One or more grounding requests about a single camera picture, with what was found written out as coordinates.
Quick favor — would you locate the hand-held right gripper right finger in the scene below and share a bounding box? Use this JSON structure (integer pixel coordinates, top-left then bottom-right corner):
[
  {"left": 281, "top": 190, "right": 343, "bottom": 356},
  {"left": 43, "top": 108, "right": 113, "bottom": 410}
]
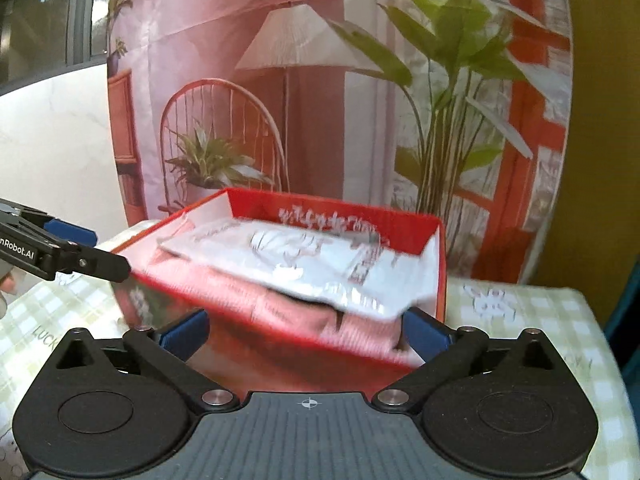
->
[{"left": 374, "top": 307, "right": 562, "bottom": 414}]

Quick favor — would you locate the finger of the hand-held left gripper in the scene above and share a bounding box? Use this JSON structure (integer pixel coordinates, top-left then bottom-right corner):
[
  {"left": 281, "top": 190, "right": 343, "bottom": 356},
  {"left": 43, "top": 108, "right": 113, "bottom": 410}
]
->
[
  {"left": 42, "top": 216, "right": 97, "bottom": 247},
  {"left": 50, "top": 241, "right": 133, "bottom": 283}
]

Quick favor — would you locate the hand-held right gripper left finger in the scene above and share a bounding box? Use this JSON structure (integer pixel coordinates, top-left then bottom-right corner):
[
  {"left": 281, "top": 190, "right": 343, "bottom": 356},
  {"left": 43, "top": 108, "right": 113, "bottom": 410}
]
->
[{"left": 55, "top": 308, "right": 242, "bottom": 414}]

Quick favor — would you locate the red cardboard box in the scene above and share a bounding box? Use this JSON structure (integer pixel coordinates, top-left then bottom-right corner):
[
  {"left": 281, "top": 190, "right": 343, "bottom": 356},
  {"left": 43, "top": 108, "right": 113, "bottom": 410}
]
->
[{"left": 111, "top": 187, "right": 447, "bottom": 386}]

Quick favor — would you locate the pink knitted scarf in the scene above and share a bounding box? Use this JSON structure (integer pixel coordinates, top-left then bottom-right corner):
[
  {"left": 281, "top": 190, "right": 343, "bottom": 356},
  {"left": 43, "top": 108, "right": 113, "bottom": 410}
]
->
[{"left": 250, "top": 285, "right": 407, "bottom": 357}]

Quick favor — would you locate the white plastic packet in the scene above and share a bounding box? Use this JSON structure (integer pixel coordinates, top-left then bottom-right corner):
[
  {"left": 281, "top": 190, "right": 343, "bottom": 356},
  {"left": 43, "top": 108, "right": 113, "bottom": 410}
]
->
[{"left": 156, "top": 216, "right": 427, "bottom": 322}]

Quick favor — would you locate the person's left hand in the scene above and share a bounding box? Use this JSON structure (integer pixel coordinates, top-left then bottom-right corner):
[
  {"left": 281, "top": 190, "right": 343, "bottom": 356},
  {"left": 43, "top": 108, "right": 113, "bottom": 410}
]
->
[{"left": 0, "top": 269, "right": 17, "bottom": 319}]

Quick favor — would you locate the green checked tablecloth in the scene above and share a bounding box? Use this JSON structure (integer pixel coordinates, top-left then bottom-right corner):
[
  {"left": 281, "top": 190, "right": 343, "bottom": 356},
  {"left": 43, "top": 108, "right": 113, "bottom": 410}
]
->
[{"left": 0, "top": 220, "right": 640, "bottom": 480}]

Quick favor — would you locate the dark window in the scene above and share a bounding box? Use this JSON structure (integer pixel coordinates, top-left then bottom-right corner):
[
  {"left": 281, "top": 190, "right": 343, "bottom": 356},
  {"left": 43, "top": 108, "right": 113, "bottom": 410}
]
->
[{"left": 0, "top": 0, "right": 118, "bottom": 97}]

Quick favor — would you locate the brown wooden board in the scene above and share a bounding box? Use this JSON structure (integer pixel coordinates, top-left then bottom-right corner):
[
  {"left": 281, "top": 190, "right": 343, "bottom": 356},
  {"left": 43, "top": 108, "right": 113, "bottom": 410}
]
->
[{"left": 520, "top": 0, "right": 640, "bottom": 291}]

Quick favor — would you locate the printed room wall poster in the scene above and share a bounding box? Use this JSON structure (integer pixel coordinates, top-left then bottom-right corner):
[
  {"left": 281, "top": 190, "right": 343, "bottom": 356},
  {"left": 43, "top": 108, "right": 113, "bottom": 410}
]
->
[{"left": 106, "top": 0, "right": 573, "bottom": 285}]

